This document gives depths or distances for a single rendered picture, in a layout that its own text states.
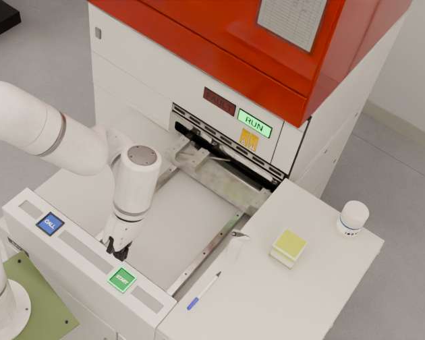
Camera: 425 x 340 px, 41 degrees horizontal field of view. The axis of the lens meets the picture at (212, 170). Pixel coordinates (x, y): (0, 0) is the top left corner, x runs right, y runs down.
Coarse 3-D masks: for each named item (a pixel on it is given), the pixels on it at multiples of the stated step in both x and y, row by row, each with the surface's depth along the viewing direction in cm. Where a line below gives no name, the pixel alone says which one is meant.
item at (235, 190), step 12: (168, 156) 187; (180, 156) 187; (192, 156) 188; (180, 168) 187; (204, 168) 186; (216, 168) 186; (204, 180) 183; (216, 180) 183; (228, 180) 184; (240, 180) 184; (216, 192) 183; (228, 192) 181; (240, 192) 181; (252, 192) 182; (240, 204) 179; (252, 216) 179
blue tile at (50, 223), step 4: (48, 216) 158; (52, 216) 158; (44, 220) 157; (48, 220) 157; (52, 220) 157; (56, 220) 158; (40, 224) 156; (44, 224) 156; (48, 224) 157; (52, 224) 157; (56, 224) 157; (60, 224) 157; (44, 228) 156; (48, 228) 156; (52, 228) 156; (56, 228) 156; (48, 232) 155
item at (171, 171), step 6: (168, 168) 188; (174, 168) 188; (162, 174) 186; (168, 174) 186; (174, 174) 190; (162, 180) 184; (168, 180) 188; (156, 186) 183; (102, 234) 170; (102, 240) 169
